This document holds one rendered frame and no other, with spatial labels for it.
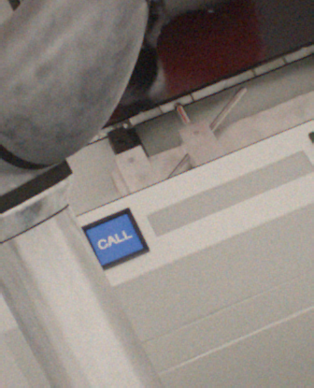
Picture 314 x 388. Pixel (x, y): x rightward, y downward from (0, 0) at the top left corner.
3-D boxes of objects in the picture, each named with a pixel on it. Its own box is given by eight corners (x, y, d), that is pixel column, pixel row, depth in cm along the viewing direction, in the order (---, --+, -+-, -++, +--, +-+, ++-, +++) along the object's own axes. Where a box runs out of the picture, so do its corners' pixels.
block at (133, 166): (116, 169, 126) (112, 154, 123) (143, 159, 126) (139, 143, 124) (142, 222, 121) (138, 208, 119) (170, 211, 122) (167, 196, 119)
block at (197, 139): (179, 144, 127) (177, 128, 124) (206, 133, 127) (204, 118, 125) (207, 195, 122) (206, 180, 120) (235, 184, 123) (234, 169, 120)
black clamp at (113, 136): (108, 143, 127) (106, 130, 125) (126, 136, 128) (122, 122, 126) (120, 165, 126) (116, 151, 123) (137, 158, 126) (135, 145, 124)
